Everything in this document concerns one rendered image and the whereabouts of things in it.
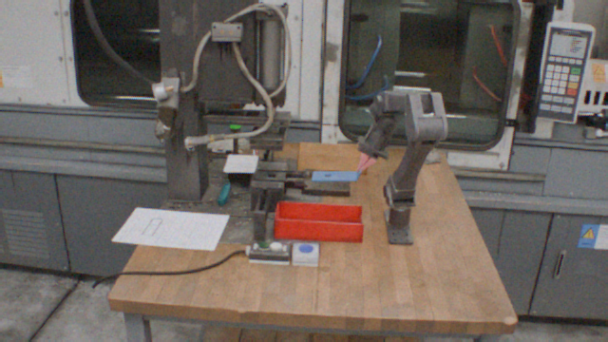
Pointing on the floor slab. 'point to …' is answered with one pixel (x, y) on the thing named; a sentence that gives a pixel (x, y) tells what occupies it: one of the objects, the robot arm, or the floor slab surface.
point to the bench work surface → (334, 277)
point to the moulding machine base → (91, 256)
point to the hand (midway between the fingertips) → (359, 170)
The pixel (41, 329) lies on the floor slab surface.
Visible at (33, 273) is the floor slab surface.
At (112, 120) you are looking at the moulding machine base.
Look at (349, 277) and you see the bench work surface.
